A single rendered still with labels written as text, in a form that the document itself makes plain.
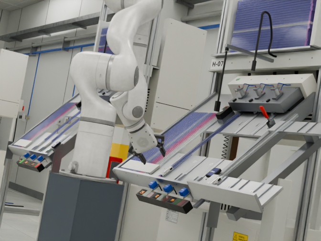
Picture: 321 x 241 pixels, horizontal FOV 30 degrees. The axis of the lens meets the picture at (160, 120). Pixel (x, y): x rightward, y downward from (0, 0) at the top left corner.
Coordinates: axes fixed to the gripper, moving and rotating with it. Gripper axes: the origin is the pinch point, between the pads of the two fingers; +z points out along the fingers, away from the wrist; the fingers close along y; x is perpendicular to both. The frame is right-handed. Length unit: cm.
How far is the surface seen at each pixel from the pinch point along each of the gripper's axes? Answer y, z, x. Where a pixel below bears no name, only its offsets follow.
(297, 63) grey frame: 68, -1, 34
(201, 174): 18.2, 9.1, -12.5
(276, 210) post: 45, 15, -46
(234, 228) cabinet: 18.5, 40.5, -8.5
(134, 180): -17.2, 11.7, 10.1
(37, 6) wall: -300, -7, 711
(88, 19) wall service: -166, 15, 505
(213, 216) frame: 20.5, 16.5, -33.1
